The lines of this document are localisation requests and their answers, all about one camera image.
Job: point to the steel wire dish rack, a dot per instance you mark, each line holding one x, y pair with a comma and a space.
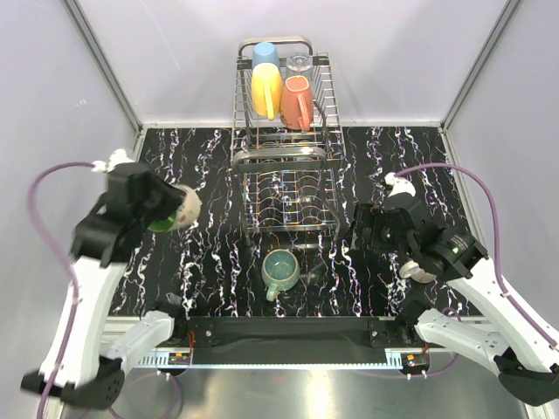
288, 180

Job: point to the light blue plastic cup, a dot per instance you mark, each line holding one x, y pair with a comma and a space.
265, 53

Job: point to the pale yellow mug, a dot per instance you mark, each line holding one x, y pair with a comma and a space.
267, 87

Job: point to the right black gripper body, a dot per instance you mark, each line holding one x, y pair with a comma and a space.
385, 241

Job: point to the white slotted cable duct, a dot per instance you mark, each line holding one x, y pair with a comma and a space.
165, 360

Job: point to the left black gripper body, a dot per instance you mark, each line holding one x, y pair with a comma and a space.
145, 212

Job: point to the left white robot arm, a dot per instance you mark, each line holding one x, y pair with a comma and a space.
77, 369

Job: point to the clear glass tumbler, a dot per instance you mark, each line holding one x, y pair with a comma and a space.
300, 64

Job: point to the teal glazed ceramic mug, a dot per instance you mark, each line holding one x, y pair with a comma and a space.
280, 272

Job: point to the pink handled white mug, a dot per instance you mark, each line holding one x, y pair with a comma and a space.
296, 106

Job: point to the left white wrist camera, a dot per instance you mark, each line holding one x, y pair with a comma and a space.
119, 156

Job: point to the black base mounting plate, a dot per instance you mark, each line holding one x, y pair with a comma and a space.
364, 331

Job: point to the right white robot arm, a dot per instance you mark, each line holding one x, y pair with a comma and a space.
522, 349

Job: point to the orange interior white mug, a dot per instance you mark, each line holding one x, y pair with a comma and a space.
411, 270

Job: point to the green interior white mug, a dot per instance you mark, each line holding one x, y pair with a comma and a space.
187, 213

